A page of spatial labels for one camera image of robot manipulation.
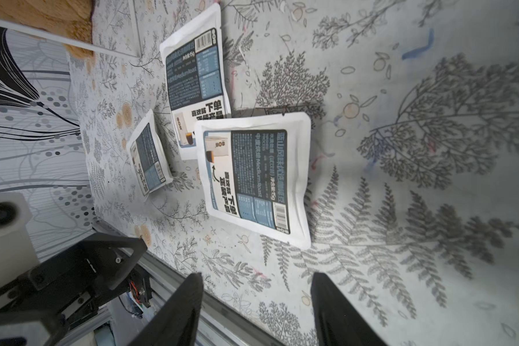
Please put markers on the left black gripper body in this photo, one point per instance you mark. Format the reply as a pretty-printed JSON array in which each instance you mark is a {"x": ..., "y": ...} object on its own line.
[{"x": 42, "y": 305}]

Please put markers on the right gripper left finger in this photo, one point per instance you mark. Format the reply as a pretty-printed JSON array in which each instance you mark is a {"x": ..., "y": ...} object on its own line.
[{"x": 176, "y": 323}]

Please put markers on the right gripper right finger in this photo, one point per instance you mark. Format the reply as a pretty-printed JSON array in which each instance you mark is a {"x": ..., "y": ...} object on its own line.
[{"x": 336, "y": 320}]

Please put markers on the blue coffee bag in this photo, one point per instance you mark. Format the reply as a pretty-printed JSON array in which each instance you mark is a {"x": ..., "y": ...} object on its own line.
[
  {"x": 148, "y": 158},
  {"x": 193, "y": 64},
  {"x": 255, "y": 171}
]

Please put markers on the blue coffee bag top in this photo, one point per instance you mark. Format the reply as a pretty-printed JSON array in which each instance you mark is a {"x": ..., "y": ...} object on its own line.
[{"x": 193, "y": 64}]

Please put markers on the wooden two-tier shelf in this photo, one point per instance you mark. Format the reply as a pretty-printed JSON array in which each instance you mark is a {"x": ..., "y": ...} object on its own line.
[{"x": 77, "y": 48}]

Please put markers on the brown teddy bear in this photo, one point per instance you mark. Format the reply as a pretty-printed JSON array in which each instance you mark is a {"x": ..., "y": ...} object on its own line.
[{"x": 67, "y": 18}]

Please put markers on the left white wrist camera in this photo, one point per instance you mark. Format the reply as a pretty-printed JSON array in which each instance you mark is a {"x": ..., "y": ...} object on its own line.
[{"x": 17, "y": 253}]

